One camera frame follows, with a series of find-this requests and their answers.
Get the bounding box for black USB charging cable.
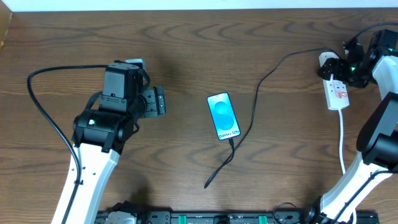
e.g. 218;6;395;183
203;47;341;190

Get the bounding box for white power strip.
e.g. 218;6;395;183
319;52;349;113

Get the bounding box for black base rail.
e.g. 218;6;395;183
95;202;380;224

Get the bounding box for blue screen Galaxy smartphone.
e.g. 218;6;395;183
206;92;241;141

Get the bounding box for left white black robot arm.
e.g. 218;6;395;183
52;58;166;223

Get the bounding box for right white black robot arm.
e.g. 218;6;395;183
304;29;397;223

